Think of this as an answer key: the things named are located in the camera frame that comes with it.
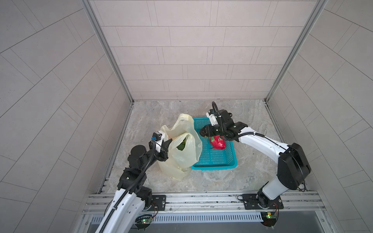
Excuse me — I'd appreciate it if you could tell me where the yellow printed plastic bag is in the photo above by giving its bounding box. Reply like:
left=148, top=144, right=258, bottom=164
left=158, top=114, right=203, bottom=180

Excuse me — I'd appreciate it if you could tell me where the grey aluminium corner post left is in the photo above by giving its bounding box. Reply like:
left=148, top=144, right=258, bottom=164
left=80, top=0, right=134, bottom=105

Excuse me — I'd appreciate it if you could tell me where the teal plastic basket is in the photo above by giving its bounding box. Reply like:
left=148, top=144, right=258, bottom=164
left=191, top=117, right=238, bottom=171

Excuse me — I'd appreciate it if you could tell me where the grey aluminium corner post right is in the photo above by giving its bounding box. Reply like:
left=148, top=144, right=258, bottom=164
left=265, top=0, right=328, bottom=103

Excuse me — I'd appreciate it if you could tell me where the green circuit board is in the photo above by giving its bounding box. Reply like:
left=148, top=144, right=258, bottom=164
left=260, top=212, right=278, bottom=227
left=135, top=214, right=153, bottom=230

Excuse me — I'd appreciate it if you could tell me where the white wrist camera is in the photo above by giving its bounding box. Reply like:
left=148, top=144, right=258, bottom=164
left=206, top=109, right=218, bottom=126
left=151, top=131, right=165, bottom=152

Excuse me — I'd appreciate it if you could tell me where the left green circuit board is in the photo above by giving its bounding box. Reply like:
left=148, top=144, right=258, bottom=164
left=135, top=214, right=153, bottom=230

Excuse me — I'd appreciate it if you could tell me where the bright green custard apple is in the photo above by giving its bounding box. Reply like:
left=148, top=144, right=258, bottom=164
left=177, top=138, right=187, bottom=151

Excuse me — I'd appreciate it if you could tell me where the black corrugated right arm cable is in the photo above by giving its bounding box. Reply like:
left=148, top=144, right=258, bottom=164
left=211, top=101, right=263, bottom=142

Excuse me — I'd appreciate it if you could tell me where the right green circuit board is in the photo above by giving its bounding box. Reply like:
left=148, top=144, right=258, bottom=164
left=260, top=212, right=278, bottom=227

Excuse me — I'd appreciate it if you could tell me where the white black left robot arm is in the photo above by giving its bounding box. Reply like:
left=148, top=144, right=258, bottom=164
left=96, top=139, right=173, bottom=233

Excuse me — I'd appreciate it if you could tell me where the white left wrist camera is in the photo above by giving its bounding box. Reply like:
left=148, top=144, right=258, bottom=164
left=151, top=131, right=165, bottom=152

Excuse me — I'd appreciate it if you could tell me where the pink dragon fruit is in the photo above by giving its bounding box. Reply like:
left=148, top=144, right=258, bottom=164
left=209, top=136, right=226, bottom=150

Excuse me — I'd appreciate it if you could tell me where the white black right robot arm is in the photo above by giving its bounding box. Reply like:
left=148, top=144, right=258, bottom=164
left=199, top=105, right=311, bottom=209

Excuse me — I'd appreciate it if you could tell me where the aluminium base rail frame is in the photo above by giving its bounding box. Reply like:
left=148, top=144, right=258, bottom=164
left=73, top=191, right=336, bottom=233

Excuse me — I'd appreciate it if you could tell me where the grey aluminium corner post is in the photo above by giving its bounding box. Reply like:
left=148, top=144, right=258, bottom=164
left=265, top=0, right=328, bottom=103
left=80, top=0, right=134, bottom=105

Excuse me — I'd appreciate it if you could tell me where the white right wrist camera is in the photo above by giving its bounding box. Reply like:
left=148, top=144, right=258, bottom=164
left=206, top=109, right=218, bottom=126

